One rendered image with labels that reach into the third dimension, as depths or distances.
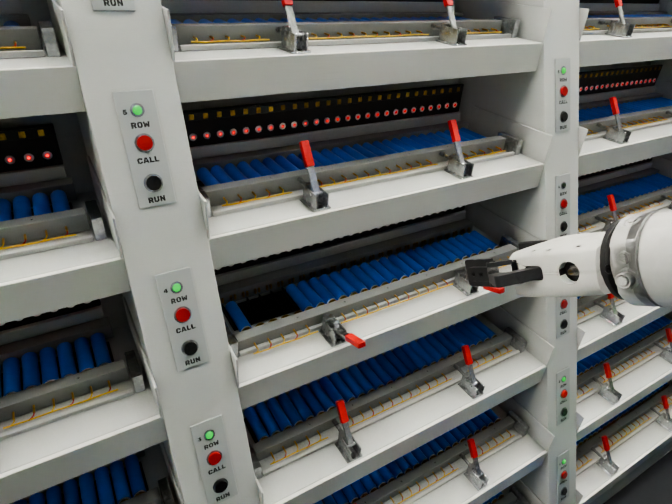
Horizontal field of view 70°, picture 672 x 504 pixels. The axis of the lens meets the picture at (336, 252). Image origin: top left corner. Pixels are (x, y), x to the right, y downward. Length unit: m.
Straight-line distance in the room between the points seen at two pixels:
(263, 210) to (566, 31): 0.61
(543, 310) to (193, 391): 0.67
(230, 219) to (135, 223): 0.12
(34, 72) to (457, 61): 0.55
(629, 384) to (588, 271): 0.94
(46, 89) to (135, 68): 0.09
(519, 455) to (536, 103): 0.69
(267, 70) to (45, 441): 0.50
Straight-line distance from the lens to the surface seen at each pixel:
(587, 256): 0.49
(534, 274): 0.52
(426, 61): 0.75
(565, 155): 0.98
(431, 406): 0.90
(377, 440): 0.84
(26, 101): 0.57
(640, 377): 1.45
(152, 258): 0.58
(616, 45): 1.11
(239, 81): 0.61
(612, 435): 1.53
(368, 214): 0.69
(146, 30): 0.58
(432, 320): 0.80
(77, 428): 0.66
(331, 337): 0.70
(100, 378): 0.68
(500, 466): 1.10
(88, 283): 0.58
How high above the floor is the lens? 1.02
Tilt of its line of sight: 15 degrees down
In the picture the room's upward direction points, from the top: 7 degrees counter-clockwise
